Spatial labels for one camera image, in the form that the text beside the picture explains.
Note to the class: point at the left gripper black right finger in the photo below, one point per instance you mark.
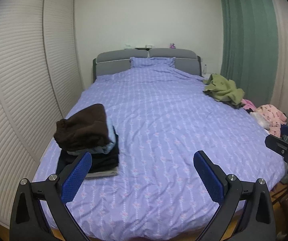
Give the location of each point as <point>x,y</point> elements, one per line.
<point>257,219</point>

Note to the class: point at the green curtain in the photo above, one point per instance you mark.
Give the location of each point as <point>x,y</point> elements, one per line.
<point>250,47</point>

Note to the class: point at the grey bed headboard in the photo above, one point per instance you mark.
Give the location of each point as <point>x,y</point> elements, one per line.
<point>112,62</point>

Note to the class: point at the brown corduroy pants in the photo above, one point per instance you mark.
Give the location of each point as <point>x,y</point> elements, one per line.
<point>85,129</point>

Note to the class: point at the black folded garment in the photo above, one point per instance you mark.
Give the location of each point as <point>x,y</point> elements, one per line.
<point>100,162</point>

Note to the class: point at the purple floral pillow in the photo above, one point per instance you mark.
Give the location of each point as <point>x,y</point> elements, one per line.
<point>150,62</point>

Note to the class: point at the white louvered wardrobe door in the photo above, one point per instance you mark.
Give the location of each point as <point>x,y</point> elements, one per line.
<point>39,84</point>

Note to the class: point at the olive green garment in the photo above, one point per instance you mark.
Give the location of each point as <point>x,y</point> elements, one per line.
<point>223,90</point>

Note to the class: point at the grey folded garment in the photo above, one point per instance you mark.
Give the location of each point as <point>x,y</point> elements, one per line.
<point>107,173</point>

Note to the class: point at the purple floral bed sheet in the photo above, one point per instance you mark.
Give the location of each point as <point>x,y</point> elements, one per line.
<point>162,118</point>

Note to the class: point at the pink patterned garment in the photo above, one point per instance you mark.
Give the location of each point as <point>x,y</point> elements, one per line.
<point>267,116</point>

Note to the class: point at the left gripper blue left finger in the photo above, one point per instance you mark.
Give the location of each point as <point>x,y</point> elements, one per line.
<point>28,221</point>

